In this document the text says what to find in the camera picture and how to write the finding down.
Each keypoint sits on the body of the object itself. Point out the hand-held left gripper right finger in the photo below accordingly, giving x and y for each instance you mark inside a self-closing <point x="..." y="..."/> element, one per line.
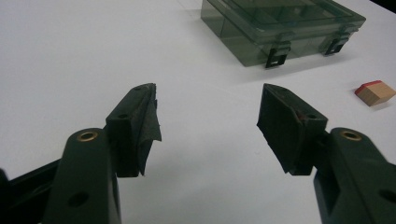
<point x="289" y="133"/>

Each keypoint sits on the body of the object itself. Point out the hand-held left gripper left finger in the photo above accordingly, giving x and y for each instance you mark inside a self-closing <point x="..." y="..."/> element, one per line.
<point x="124" y="146"/>

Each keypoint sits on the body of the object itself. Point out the wooden block with red face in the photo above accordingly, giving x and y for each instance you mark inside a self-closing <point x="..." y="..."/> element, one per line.
<point x="376" y="93"/>

